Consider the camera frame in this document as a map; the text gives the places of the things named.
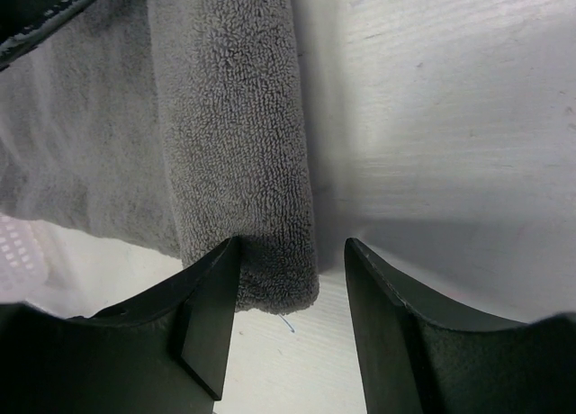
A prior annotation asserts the clear plastic basket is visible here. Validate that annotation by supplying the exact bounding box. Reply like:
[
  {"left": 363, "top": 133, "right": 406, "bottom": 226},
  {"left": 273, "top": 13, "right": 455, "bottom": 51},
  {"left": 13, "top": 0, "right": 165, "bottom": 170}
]
[{"left": 1, "top": 214, "right": 59, "bottom": 309}]

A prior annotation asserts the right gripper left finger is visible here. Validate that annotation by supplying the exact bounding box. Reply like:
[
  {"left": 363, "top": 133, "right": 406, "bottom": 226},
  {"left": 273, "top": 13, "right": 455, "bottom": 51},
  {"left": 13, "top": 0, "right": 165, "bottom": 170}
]
[{"left": 1, "top": 238, "right": 240, "bottom": 413}]

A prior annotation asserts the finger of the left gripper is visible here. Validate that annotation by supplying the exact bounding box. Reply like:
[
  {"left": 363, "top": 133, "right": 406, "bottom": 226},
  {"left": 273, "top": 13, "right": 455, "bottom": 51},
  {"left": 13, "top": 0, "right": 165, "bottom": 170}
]
[{"left": 1, "top": 0, "right": 96, "bottom": 70}]

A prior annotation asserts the grey towel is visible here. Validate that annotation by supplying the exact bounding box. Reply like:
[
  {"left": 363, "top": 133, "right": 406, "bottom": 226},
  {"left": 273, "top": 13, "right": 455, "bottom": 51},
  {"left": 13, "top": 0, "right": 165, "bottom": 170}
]
[{"left": 1, "top": 0, "right": 319, "bottom": 313}]

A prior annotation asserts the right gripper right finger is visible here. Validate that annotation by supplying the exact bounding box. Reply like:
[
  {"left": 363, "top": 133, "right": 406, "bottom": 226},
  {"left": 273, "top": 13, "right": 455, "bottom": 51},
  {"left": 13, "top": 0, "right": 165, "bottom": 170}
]
[{"left": 344, "top": 238, "right": 575, "bottom": 413}]

